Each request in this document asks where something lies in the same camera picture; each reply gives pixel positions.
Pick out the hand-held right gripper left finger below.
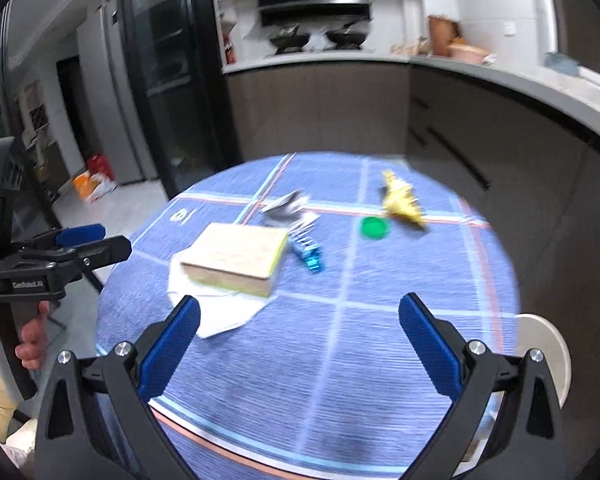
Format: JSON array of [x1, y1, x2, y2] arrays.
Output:
[[34, 295, 202, 480]]

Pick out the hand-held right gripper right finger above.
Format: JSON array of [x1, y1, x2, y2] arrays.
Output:
[[398, 294, 567, 480]]

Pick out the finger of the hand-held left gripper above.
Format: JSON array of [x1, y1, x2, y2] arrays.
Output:
[[55, 235, 132, 275], [10, 224, 106, 261]]

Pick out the white paper napkin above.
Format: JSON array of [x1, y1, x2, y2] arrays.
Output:
[[167, 265, 270, 339]]

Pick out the tan box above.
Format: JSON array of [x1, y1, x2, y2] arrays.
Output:
[[180, 222, 290, 298]]

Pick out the green round lid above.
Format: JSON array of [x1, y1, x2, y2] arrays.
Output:
[[360, 216, 392, 240]]

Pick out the yellow snack wrapper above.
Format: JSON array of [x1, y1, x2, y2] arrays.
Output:
[[380, 170, 428, 231]]

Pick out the blue foil wrapper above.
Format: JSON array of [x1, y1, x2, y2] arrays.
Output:
[[289, 230, 326, 275]]

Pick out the silver wrapper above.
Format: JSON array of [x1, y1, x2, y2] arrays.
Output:
[[261, 190, 321, 228]]

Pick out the person's left hand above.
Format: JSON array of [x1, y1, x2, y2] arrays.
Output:
[[15, 300, 51, 371]]

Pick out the orange plastic bag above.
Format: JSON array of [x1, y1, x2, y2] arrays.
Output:
[[72, 170, 118, 204]]

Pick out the red bag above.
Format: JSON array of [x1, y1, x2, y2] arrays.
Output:
[[86, 154, 117, 183]]

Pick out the blue plaid tablecloth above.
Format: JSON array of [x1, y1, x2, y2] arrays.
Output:
[[95, 152, 523, 480]]

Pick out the beige shelf unit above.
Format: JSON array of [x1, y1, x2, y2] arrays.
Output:
[[17, 80, 63, 201]]

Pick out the silver refrigerator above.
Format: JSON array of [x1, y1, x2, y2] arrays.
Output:
[[77, 0, 156, 186]]

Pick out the black glass sliding door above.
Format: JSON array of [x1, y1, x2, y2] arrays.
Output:
[[116, 0, 241, 200]]

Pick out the black wok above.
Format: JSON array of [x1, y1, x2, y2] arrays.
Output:
[[325, 19, 371, 48], [267, 24, 312, 53]]

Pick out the white kitchen countertop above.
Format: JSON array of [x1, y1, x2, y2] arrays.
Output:
[[221, 52, 600, 146]]

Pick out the pink basin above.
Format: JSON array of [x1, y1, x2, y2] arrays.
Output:
[[447, 42, 488, 64]]

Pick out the wooden cutting board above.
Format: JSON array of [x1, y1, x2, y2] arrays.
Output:
[[427, 15, 458, 56]]

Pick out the light blue container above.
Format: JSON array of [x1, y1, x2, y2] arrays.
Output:
[[545, 51, 581, 77]]

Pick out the black range hood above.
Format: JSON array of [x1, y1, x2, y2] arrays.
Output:
[[256, 0, 372, 28]]

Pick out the white framed window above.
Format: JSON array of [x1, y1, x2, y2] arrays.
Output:
[[540, 0, 600, 81]]

